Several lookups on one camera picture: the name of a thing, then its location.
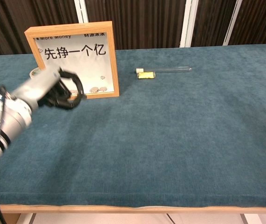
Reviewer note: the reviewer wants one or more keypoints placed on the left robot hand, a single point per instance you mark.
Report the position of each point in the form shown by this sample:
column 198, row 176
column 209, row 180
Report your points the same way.
column 39, row 86

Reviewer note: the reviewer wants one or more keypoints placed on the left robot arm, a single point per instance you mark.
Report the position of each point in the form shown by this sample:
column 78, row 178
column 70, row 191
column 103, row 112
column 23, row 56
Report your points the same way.
column 9, row 121

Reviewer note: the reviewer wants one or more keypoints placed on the clear tape roll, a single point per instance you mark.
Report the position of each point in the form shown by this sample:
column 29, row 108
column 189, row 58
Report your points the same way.
column 33, row 72

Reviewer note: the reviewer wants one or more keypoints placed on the silver coin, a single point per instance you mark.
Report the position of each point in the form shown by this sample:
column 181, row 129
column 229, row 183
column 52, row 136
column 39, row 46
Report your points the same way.
column 103, row 88
column 94, row 89

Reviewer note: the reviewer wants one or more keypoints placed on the yellow packet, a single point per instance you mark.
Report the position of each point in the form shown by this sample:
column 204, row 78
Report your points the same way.
column 146, row 75

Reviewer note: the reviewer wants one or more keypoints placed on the glass test tube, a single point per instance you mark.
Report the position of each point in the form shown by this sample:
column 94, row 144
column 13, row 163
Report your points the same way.
column 170, row 69

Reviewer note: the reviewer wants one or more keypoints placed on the blue table cloth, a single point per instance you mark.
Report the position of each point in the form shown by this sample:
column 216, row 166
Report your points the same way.
column 170, row 135

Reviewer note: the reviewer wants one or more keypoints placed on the wooden coin box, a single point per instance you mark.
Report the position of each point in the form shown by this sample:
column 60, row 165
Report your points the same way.
column 77, row 28

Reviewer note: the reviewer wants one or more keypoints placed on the white partition post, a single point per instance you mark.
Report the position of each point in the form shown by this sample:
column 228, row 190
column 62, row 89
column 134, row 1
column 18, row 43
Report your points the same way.
column 81, row 11
column 188, row 23
column 231, row 23

